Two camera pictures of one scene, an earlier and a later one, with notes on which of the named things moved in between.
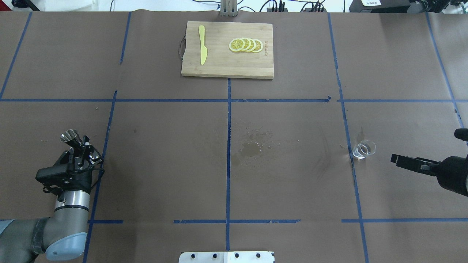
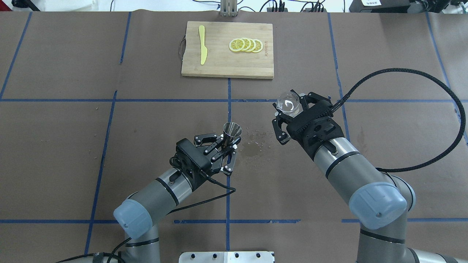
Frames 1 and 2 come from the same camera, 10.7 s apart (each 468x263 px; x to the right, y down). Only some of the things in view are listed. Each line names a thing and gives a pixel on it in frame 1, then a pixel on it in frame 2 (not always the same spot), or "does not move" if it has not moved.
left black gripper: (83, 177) -> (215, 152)
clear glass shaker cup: (364, 148) -> (288, 103)
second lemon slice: (248, 44) does not move
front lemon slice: (236, 45) does not move
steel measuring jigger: (71, 136) -> (230, 130)
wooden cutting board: (221, 61) does not move
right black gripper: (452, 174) -> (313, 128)
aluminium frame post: (229, 8) does not move
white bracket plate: (227, 257) does not move
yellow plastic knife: (203, 49) does not move
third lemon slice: (253, 45) does not move
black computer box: (379, 6) does not move
